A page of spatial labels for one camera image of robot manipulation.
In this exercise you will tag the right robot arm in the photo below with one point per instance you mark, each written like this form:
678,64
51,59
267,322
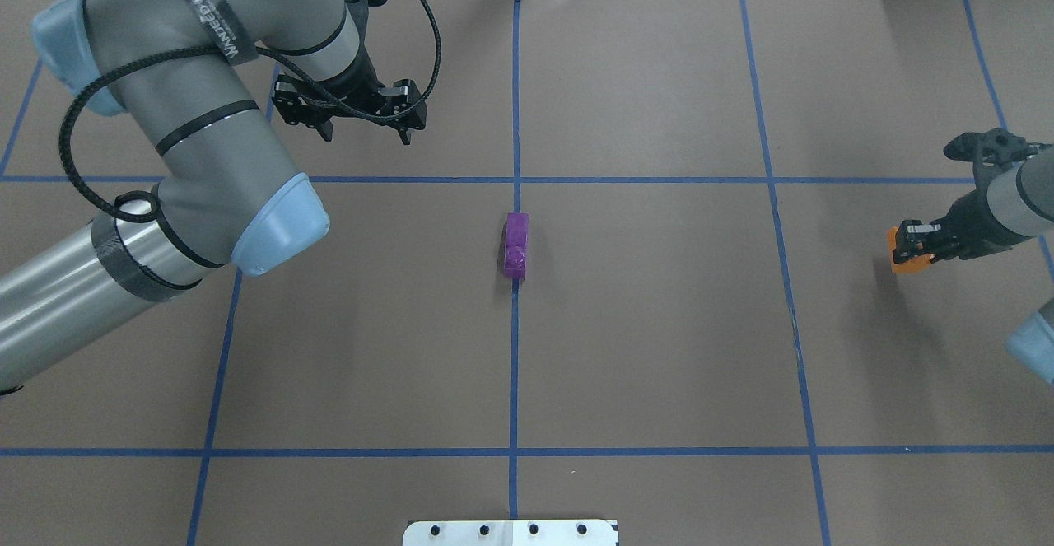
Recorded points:
1011,204

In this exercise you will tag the white camera stand pole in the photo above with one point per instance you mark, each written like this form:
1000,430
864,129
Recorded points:
513,532

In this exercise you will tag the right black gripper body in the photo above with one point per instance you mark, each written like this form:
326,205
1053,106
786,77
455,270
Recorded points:
977,221

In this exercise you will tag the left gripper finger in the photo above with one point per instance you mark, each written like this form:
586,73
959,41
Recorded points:
325,130
405,136

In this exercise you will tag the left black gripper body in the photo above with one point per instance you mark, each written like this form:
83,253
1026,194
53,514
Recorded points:
360,85

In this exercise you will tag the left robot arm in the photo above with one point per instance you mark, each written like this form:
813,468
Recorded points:
230,193

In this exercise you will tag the orange trapezoid block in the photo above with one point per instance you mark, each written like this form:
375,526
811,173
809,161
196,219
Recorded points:
891,241

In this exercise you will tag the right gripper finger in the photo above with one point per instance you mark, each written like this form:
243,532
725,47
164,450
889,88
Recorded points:
915,232
911,256

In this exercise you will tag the purple trapezoid block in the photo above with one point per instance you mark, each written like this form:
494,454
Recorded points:
515,245

